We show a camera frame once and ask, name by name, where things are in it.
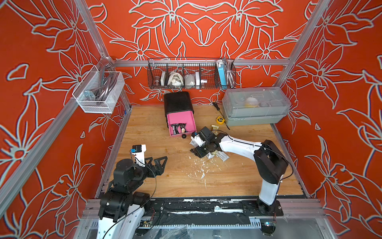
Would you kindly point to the black cookie packet with picture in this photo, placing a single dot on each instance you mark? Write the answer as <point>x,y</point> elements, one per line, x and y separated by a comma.
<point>182,128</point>

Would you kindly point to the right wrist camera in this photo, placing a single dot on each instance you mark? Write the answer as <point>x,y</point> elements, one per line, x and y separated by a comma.
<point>199,141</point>

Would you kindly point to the blue box in basket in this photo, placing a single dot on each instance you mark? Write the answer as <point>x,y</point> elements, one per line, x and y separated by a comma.
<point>221,66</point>

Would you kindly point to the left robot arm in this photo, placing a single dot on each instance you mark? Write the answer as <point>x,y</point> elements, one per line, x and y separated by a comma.
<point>122,206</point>

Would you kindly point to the pink top drawer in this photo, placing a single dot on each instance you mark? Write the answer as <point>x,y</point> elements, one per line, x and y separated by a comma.
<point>182,117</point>

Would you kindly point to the black pink drawer cabinet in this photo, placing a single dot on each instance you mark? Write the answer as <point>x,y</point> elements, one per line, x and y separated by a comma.
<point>177,102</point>

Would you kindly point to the white cookie packet left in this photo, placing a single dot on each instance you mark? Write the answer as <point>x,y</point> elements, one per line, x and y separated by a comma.
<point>193,142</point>

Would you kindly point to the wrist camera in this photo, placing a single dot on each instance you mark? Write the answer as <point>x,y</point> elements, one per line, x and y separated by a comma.
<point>138,154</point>
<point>199,141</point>

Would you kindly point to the grey plastic storage box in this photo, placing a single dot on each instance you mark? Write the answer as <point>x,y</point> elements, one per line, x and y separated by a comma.
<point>250,106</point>

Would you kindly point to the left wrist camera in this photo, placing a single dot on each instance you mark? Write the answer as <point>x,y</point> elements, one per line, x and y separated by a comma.
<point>138,154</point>

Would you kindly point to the white cookie packet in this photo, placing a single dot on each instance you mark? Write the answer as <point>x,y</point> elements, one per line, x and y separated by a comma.
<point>222,155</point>
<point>193,142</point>

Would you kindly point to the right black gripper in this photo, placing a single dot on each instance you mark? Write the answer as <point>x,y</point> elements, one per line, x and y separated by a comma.
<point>198,153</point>

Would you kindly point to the yellow tape measure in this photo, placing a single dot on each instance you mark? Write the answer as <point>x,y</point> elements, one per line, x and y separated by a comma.
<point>220,120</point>

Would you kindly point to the green cookie packet small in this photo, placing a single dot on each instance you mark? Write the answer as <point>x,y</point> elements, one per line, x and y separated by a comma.
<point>210,155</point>

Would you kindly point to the white cookie packet lower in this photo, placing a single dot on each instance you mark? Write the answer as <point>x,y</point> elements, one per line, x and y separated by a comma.
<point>222,155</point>

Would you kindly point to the black wire wall basket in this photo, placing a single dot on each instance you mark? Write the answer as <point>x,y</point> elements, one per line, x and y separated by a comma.
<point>198,73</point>

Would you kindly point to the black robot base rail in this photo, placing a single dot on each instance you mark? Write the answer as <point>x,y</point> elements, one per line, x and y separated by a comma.
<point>209,211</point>

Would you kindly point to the clear plastic wall bin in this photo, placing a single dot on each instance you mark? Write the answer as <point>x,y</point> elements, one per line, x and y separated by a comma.
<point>99,91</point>

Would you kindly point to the white cloth in basket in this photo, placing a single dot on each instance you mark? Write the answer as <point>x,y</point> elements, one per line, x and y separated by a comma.
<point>175,80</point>

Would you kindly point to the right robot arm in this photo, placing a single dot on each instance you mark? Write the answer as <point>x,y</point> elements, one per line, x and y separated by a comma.
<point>270,162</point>

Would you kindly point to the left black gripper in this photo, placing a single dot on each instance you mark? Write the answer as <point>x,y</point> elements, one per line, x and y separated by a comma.
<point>159,170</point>

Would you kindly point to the black handled screwdriver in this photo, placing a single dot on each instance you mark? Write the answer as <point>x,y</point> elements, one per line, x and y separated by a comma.
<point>221,114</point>

